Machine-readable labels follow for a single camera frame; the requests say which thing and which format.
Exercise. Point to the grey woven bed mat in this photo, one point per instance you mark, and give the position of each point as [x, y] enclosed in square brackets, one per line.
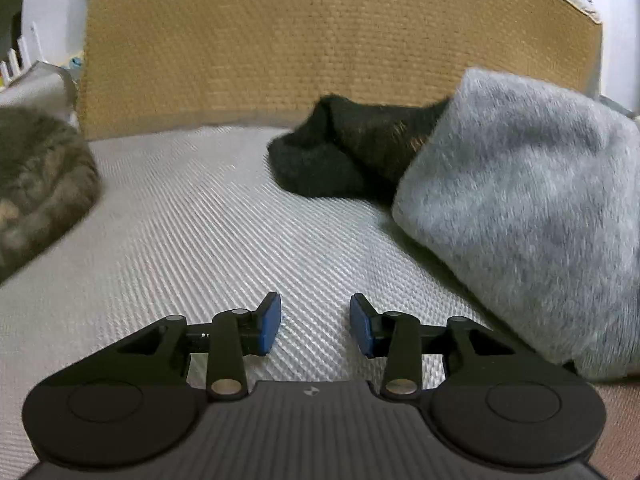
[200, 235]

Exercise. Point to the grey and black knit sweater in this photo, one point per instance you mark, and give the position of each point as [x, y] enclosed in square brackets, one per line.
[525, 200]

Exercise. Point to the white slatted rack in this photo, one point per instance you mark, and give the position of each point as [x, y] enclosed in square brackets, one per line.
[20, 55]

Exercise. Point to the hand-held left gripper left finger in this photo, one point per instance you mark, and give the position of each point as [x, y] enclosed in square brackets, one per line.
[270, 322]

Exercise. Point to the grey tabby cat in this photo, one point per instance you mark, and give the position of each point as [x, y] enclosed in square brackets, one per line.
[35, 185]

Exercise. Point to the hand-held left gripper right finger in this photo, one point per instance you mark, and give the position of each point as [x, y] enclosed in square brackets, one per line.
[361, 325]

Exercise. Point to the pale printed cloth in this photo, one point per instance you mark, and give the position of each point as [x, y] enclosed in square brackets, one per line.
[75, 60]

